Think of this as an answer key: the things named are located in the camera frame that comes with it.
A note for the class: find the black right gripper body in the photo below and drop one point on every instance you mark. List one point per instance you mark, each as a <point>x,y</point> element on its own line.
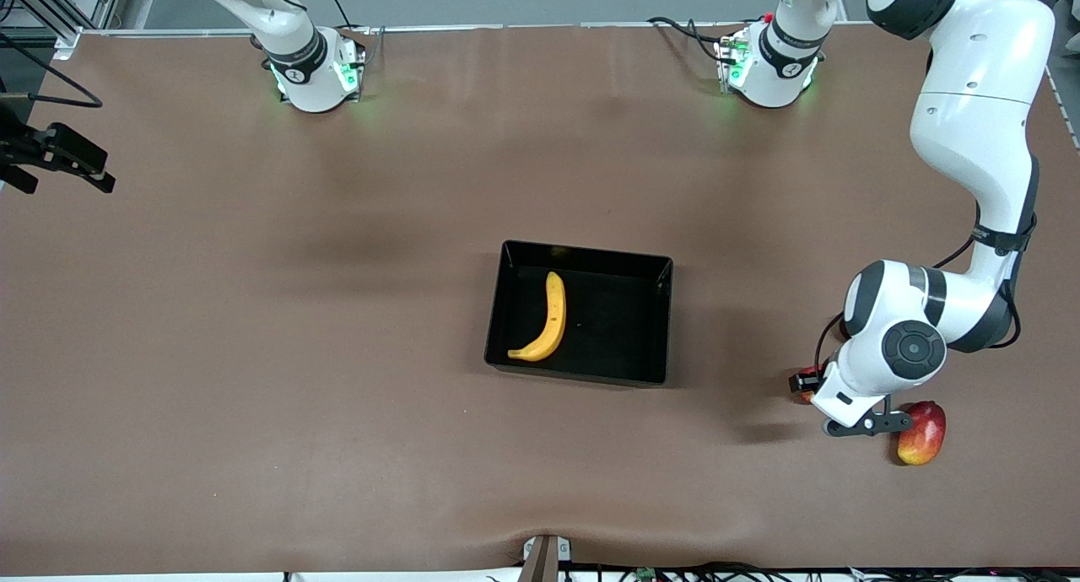
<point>24,149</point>

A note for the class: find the black rectangular plastic tray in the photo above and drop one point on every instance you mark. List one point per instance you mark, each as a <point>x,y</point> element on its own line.
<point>616,346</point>

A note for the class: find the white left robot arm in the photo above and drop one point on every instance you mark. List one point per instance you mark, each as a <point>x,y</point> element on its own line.
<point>979,101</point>

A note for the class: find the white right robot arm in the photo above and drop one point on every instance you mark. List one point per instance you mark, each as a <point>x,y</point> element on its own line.
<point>308,67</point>

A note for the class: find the aluminium frame profile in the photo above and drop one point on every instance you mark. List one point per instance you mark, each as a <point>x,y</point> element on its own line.
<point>67,38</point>

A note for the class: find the red yellow mango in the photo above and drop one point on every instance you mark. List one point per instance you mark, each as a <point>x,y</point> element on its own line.
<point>926,444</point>

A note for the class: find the brown table mat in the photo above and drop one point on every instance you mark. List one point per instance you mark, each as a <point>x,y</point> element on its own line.
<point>253,396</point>

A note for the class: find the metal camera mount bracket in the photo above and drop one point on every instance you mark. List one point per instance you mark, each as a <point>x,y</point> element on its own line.
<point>544,557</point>

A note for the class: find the red yellow apple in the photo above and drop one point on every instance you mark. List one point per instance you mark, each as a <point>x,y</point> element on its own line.
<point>812,396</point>

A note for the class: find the yellow banana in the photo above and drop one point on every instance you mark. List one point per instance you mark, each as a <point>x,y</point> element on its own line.
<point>554,312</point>

